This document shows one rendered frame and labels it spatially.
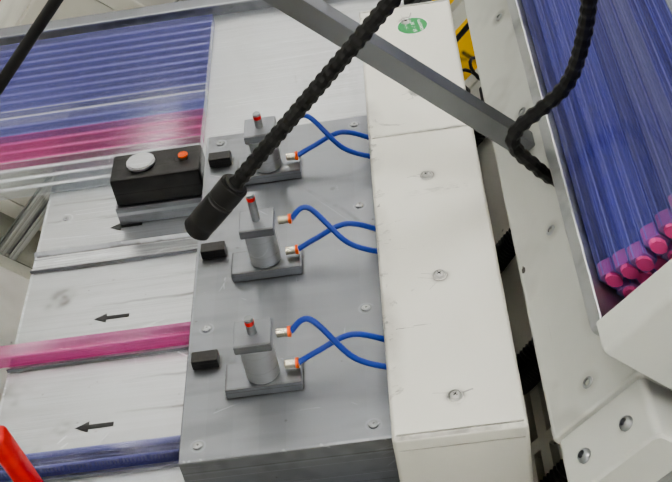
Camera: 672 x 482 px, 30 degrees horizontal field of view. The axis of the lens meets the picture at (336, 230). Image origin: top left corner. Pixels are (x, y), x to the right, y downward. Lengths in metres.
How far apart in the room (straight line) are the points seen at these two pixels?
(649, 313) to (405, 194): 0.31
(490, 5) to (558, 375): 0.40
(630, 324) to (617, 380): 0.06
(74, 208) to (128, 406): 0.25
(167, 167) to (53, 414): 0.23
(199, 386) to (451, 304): 0.17
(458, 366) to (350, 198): 0.21
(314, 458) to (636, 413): 0.21
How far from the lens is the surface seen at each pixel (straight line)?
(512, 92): 0.94
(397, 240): 0.87
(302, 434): 0.78
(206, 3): 1.32
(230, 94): 1.19
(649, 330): 0.65
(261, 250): 0.87
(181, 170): 1.03
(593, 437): 0.70
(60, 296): 1.02
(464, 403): 0.75
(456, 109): 0.85
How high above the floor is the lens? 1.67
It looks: 31 degrees down
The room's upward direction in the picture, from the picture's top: 43 degrees clockwise
